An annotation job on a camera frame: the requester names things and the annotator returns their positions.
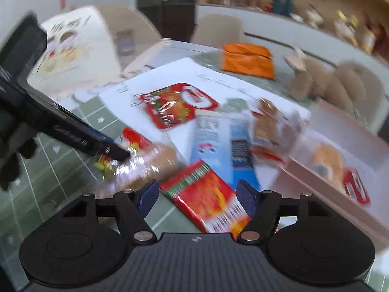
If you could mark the pink cardboard box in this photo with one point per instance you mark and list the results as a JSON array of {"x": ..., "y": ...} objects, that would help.
[{"x": 334, "y": 146}]

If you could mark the dark cabinet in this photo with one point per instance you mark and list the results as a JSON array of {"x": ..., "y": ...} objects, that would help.
[{"x": 167, "y": 3}]

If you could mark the printed white bag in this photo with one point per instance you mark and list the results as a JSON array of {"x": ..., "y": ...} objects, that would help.
[{"x": 71, "y": 48}]

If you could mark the white paper sheet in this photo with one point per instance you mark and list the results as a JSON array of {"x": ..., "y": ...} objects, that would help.
[{"x": 188, "y": 73}]

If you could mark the red rounded snack packet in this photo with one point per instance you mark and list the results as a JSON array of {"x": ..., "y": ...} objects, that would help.
[{"x": 177, "y": 103}]

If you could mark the small red snack packet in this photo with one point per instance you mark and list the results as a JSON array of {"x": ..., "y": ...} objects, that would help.
[{"x": 356, "y": 186}]

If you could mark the clear cracker packet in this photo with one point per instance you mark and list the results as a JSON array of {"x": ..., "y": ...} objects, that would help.
[{"x": 273, "y": 124}]

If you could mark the beige chair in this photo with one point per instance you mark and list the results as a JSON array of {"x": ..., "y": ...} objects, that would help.
[
  {"x": 369, "y": 91},
  {"x": 217, "y": 30},
  {"x": 130, "y": 21}
]

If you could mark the orange pouch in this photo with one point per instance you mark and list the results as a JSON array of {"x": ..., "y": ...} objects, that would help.
[{"x": 246, "y": 60}]

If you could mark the beige plush toy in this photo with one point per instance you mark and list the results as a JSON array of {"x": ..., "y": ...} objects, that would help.
[{"x": 322, "y": 80}]

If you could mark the clear bread packet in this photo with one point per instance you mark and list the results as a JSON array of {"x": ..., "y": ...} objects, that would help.
[{"x": 146, "y": 165}]

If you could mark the red orange snack packet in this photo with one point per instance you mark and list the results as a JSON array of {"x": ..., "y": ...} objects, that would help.
[{"x": 209, "y": 200}]

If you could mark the beige cardboard piece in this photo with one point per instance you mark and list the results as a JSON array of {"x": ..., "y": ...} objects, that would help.
[{"x": 149, "y": 57}]

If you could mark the wall shelf with goods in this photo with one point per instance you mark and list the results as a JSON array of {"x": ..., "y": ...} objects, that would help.
[{"x": 304, "y": 3}]

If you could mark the yellow snack packet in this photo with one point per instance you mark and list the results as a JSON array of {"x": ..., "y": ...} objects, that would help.
[{"x": 328, "y": 161}]

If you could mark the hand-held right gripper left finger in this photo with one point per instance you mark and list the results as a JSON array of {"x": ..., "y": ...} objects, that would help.
[{"x": 149, "y": 195}]

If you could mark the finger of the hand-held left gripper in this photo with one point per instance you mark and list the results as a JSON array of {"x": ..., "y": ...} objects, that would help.
[{"x": 91, "y": 144}]

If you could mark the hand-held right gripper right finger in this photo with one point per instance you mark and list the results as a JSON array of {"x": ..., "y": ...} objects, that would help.
[{"x": 246, "y": 197}]

